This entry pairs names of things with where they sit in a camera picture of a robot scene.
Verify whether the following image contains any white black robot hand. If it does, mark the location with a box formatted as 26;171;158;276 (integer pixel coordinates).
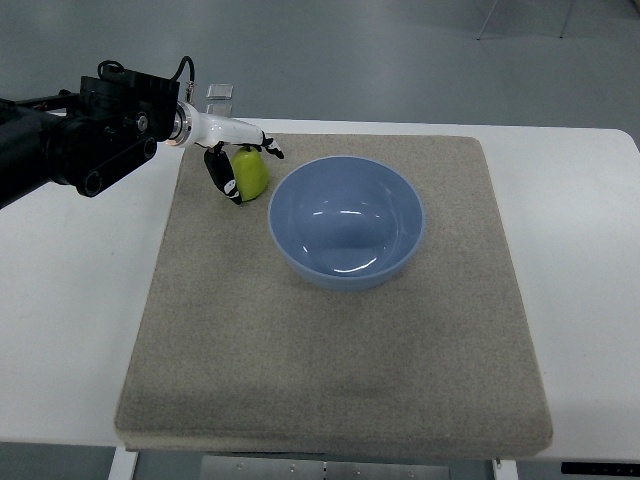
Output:
167;102;284;205

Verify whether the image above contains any green pear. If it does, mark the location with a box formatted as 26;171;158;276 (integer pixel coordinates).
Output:
230;146;269;202

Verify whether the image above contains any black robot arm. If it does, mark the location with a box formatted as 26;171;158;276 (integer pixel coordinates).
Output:
1;60;195;206

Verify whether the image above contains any blue bowl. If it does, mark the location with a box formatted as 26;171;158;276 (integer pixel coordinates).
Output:
267;156;426;291

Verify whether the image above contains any silver floor plate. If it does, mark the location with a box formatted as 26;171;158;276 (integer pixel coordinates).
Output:
206;83;233;117

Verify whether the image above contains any grey felt mat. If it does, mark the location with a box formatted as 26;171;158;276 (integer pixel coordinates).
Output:
115;134;553;459

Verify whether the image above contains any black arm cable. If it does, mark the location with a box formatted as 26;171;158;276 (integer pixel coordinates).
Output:
97;55;196;101

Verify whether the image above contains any grey table base plate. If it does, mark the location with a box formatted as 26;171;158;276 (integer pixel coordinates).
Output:
200;456;451;480

